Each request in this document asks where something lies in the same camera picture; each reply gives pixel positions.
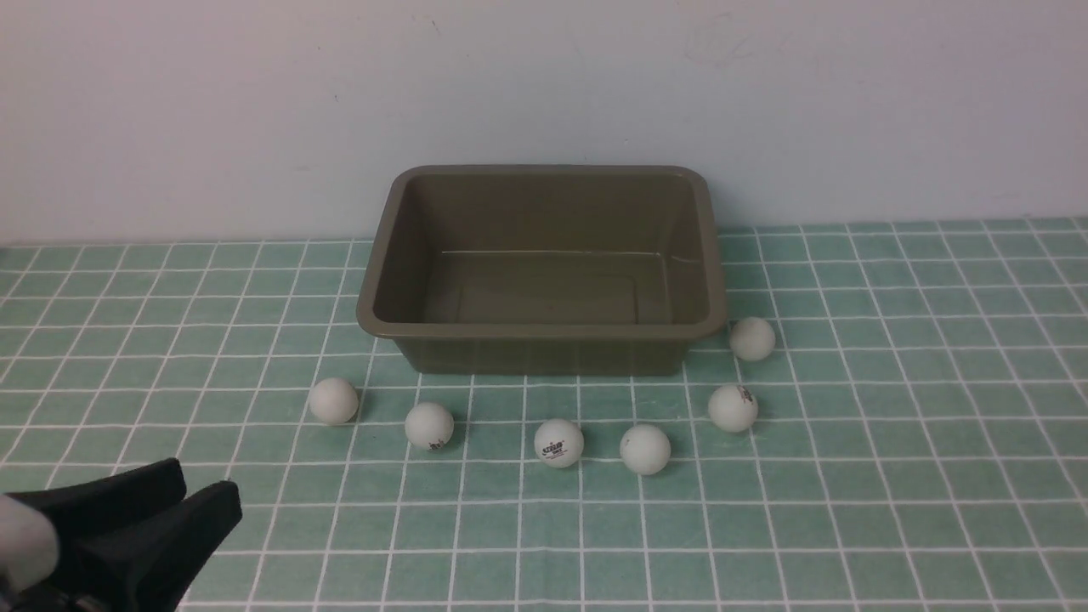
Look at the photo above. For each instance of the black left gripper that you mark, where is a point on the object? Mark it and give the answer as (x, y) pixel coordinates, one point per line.
(150, 543)

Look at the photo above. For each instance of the white ping-pong ball with mark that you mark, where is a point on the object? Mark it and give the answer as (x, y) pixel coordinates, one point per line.
(429, 426)

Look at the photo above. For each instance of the white ping-pong ball red logo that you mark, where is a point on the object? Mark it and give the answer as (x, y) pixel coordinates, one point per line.
(558, 443)

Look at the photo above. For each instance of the plain white ping-pong ball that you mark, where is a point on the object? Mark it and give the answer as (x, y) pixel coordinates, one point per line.
(645, 449)

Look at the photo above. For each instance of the white ping-pong ball dark smudge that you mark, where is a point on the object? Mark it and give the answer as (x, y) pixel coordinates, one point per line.
(733, 409)

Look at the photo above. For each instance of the olive green plastic bin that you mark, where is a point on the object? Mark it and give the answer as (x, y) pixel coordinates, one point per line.
(545, 269)

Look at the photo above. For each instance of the green checkered table mat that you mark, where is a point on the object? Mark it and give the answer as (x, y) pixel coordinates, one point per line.
(920, 440)

